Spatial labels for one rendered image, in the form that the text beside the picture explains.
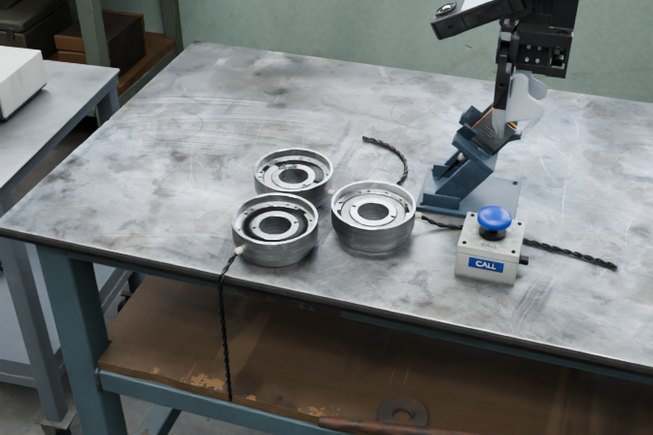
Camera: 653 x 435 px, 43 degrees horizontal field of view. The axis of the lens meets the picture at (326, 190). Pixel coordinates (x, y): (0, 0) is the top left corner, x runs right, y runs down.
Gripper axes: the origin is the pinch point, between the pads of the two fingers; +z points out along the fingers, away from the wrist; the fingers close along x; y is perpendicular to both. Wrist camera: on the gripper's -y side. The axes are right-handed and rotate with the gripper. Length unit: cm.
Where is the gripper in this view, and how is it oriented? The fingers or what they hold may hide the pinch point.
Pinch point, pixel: (497, 121)
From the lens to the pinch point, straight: 106.7
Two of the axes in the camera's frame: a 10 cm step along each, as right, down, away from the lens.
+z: 0.0, 8.3, 5.6
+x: 2.9, -5.4, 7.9
